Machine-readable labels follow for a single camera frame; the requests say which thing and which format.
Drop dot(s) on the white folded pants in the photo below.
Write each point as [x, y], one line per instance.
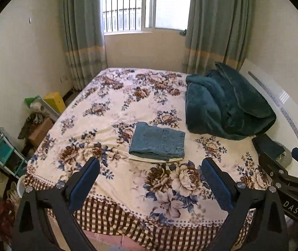
[149, 160]

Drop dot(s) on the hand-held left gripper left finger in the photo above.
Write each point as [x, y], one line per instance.
[85, 183]

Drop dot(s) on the brown cardboard box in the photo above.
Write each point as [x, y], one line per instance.
[40, 132]

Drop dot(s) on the red patterned cloth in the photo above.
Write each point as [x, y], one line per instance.
[4, 214]

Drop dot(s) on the green plastic bag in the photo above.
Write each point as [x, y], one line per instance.
[32, 102]

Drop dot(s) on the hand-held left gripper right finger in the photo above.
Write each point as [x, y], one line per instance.
[217, 185]

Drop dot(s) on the teal storage shelf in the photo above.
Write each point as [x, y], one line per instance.
[2, 151]

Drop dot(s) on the blue jeans pants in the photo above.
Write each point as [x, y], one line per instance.
[156, 142]

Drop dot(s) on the barred window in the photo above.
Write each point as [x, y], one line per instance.
[143, 5]

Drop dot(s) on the yellow box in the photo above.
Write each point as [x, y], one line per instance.
[56, 102]

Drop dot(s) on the teal plush blanket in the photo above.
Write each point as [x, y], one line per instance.
[224, 104]

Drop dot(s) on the white headboard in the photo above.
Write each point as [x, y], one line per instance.
[277, 83]

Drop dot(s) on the floral bed sheet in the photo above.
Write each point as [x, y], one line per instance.
[112, 104]

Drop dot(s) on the grey-green curtain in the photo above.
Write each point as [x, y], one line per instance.
[217, 23]
[83, 31]

